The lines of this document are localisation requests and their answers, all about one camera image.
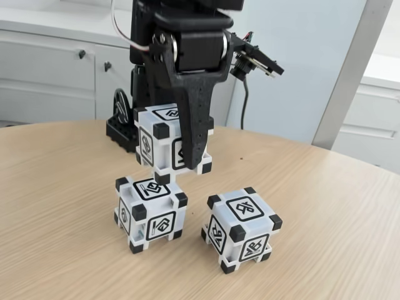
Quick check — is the white cube with zigzag symbol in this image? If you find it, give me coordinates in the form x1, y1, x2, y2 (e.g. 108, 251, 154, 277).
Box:
133, 105, 215, 185

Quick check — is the white cube with X symbol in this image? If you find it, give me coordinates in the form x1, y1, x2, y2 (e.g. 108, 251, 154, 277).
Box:
201, 186, 284, 275

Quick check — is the black round clamp knob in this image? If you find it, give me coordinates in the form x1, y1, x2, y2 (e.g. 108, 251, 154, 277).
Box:
112, 88, 132, 126

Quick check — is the white cube with lamp symbol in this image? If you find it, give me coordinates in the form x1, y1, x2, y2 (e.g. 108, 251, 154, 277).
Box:
114, 176, 189, 254

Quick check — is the white low cabinet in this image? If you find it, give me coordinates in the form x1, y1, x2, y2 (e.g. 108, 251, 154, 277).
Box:
336, 54, 400, 176
0, 0, 238, 128

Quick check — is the black gripper camera with mount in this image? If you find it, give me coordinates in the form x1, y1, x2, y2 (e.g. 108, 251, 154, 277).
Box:
229, 32, 286, 84

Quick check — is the red white black servo cable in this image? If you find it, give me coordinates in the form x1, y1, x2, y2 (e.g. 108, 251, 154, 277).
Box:
111, 0, 151, 53

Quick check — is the black camera cable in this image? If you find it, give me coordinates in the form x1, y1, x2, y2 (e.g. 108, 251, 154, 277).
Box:
239, 76, 250, 129

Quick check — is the grey metal frame post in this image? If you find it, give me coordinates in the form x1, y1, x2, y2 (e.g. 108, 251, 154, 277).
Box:
312, 0, 394, 153

